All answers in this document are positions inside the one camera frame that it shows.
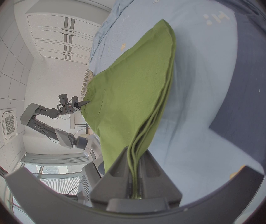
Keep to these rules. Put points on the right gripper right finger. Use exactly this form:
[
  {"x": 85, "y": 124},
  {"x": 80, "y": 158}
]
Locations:
[{"x": 166, "y": 189}]

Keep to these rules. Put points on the white wardrobe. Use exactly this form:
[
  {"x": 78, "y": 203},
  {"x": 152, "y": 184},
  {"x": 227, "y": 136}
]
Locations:
[{"x": 51, "y": 38}]

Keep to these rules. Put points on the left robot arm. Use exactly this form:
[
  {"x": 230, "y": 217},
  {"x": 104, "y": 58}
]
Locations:
[{"x": 44, "y": 127}]

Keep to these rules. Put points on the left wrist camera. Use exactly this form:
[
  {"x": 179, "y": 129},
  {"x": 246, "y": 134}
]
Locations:
[{"x": 74, "y": 100}]

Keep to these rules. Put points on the dark blue T-shirt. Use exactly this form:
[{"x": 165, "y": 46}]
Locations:
[{"x": 259, "y": 90}]

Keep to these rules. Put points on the grey curtain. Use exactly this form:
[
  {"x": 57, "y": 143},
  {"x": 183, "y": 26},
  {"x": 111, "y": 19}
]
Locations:
[{"x": 53, "y": 158}]

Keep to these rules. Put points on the white ceiling air conditioner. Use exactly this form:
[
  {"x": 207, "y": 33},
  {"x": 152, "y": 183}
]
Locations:
[{"x": 9, "y": 124}]

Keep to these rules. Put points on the round woven basket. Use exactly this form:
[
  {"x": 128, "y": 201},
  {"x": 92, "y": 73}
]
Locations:
[{"x": 87, "y": 80}]

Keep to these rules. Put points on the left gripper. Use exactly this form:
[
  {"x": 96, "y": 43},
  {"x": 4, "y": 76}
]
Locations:
[{"x": 76, "y": 106}]

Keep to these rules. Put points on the green shorts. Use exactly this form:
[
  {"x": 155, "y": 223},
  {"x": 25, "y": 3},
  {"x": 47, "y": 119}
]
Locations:
[{"x": 133, "y": 97}]

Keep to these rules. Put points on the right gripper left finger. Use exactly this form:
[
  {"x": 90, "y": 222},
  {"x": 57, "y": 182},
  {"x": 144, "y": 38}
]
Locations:
[{"x": 103, "y": 191}]

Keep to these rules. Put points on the pale blue quilt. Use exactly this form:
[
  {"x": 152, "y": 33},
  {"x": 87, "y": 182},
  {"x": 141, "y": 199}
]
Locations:
[{"x": 114, "y": 15}]

